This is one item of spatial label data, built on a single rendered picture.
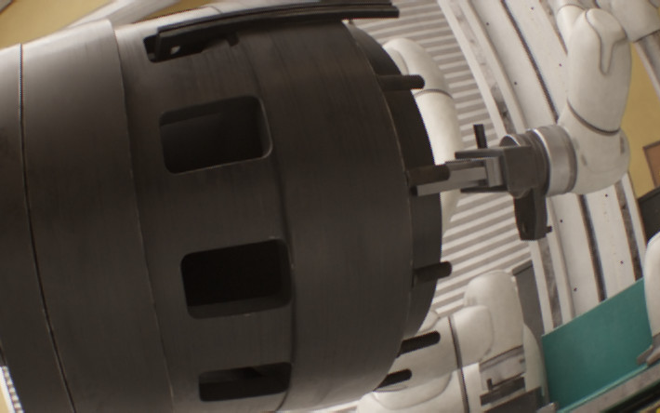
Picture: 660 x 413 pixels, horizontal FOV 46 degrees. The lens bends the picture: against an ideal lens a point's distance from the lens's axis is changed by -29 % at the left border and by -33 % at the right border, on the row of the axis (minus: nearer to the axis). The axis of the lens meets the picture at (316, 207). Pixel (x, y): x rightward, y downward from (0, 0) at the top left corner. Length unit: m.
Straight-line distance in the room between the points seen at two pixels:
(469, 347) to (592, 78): 0.61
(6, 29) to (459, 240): 4.79
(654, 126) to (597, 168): 5.90
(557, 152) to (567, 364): 0.86
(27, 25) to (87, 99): 7.50
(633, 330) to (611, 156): 0.76
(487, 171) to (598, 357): 0.93
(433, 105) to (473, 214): 4.80
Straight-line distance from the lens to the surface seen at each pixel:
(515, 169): 1.08
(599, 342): 1.91
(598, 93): 1.13
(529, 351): 1.84
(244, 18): 1.05
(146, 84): 0.98
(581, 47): 1.12
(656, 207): 2.09
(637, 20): 1.64
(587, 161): 1.18
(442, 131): 1.78
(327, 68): 1.02
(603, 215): 2.01
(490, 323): 1.54
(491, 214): 6.61
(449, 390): 1.82
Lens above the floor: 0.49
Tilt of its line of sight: 16 degrees up
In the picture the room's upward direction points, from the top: 16 degrees counter-clockwise
